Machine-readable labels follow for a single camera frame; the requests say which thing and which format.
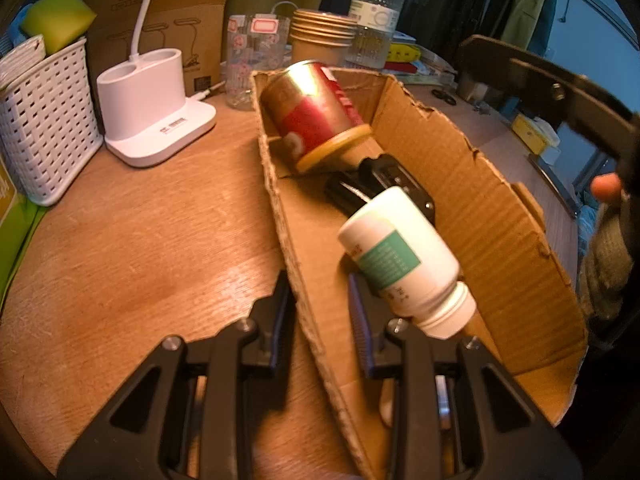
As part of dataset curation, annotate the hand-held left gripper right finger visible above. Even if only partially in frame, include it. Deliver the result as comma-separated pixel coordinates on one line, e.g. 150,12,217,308
348,272,583,480

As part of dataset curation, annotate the white lamp cable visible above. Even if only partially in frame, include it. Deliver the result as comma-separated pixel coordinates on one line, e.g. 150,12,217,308
187,80,227,101

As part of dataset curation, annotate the steel tumbler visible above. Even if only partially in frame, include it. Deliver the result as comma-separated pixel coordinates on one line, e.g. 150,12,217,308
456,75,488,103

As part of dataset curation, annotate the black plastic device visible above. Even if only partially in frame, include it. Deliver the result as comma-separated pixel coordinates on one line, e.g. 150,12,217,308
325,156,437,228

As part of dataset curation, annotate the clear plastic water bottle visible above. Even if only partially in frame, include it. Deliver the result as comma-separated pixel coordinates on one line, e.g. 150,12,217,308
345,0,406,70

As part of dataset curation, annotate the white desk lamp base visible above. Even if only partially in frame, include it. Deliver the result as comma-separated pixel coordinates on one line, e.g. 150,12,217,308
96,0,218,168

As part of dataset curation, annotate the glass cup with stickers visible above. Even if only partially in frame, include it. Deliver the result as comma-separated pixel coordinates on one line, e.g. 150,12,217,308
226,14,292,111

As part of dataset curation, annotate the yellow box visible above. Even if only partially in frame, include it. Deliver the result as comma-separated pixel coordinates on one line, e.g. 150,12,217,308
511,112,560,155

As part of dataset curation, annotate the yellow-green sponge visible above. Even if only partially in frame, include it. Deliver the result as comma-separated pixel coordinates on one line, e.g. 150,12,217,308
22,0,97,55

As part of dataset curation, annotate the white woven plastic basket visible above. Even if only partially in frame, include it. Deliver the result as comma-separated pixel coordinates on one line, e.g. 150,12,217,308
0,37,104,207

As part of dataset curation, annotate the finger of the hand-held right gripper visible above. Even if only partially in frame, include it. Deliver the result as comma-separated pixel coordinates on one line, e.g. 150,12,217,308
458,35,587,87
510,57,640,196

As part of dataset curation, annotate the stack of brown paper cups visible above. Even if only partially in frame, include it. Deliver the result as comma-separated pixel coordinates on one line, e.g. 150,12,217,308
289,8,358,66

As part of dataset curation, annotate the red can with yellow lid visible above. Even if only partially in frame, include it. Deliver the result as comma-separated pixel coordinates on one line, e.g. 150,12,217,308
260,60,374,173

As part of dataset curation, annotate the person's right hand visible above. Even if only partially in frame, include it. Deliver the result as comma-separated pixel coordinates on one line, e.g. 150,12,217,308
577,174,636,322

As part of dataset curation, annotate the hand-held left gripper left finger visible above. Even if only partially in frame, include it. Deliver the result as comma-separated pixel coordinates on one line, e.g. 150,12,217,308
56,270,296,480

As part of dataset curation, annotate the white folded cloth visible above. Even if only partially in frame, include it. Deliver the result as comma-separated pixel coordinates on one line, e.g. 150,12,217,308
0,35,47,91

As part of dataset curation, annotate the blue printed blanket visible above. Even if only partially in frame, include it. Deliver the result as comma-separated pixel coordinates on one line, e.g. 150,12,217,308
577,205,601,261

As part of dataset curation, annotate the white pill bottle green label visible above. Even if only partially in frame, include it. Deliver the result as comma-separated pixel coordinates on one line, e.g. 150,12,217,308
337,186,477,339

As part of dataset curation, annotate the brown cardboard lamp package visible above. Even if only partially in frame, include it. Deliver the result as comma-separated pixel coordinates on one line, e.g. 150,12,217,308
80,0,238,96

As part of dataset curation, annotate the cardboard box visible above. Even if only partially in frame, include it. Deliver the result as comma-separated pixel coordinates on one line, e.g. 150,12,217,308
249,66,590,480

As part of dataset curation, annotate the yellow packet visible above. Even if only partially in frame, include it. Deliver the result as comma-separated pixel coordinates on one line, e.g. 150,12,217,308
387,42,423,61

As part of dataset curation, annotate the green paper box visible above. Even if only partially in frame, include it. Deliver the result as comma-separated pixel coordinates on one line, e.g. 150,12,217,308
0,155,48,306

